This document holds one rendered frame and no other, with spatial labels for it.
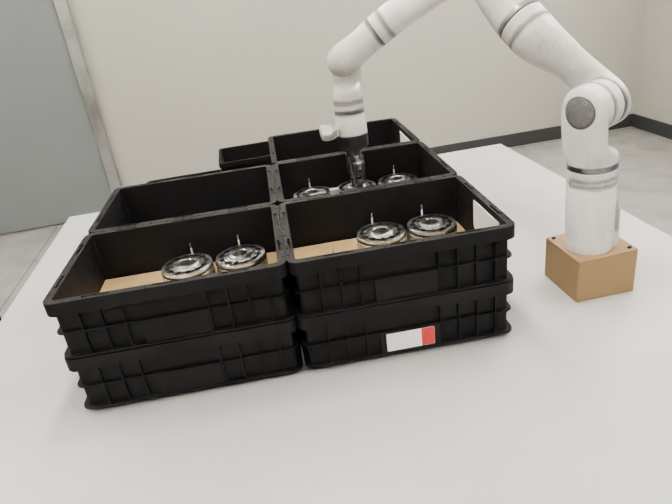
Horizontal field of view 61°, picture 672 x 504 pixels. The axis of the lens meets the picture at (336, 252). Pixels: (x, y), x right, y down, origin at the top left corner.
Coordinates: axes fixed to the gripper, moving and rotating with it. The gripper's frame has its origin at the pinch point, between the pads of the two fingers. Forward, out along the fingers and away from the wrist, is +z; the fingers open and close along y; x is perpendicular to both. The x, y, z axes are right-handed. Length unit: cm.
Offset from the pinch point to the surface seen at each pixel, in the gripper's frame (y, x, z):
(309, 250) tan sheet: -23.3, 14.9, 3.7
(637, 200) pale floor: 149, -179, 86
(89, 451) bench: -58, 56, 17
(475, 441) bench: -71, -4, 17
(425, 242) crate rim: -48.4, -3.9, -5.8
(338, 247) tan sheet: -24.2, 8.8, 3.7
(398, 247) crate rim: -48.5, 0.7, -5.7
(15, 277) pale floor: 183, 180, 84
